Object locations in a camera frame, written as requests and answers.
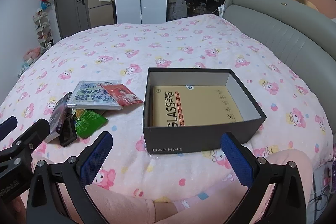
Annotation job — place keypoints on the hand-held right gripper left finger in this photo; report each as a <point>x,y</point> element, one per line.
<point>97,158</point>

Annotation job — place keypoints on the tan flat screen protector package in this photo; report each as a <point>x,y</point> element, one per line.
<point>204,106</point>

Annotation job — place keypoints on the green and yellow snack packet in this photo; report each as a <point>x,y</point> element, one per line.
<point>90,123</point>

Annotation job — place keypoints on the pink plush toy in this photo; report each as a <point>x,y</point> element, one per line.
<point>32,53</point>

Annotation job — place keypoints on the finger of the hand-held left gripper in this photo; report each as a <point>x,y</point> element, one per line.
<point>31,137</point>
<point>8,127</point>

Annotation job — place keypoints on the black cardboard box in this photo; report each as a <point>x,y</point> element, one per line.
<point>183,140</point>

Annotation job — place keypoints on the red photo card packet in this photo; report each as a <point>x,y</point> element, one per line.
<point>123,96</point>

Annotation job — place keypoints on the dark purple packet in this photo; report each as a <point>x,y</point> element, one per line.
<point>68,133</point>

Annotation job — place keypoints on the grey padded headboard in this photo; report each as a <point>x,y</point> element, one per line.
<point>288,37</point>

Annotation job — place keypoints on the beige drawer cabinet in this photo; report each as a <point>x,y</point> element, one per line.
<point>101,14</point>

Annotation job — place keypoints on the pink cartoon printed blanket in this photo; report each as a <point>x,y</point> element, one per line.
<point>183,56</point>

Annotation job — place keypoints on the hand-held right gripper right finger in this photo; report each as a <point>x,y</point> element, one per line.
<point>236,163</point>

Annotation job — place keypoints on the clear-wrapped cartoon picture package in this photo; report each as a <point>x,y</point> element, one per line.
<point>89,96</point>

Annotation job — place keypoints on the white rack shelf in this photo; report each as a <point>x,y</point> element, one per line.
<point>43,29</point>

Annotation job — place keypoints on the black screen protector box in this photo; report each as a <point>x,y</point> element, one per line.
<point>56,119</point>

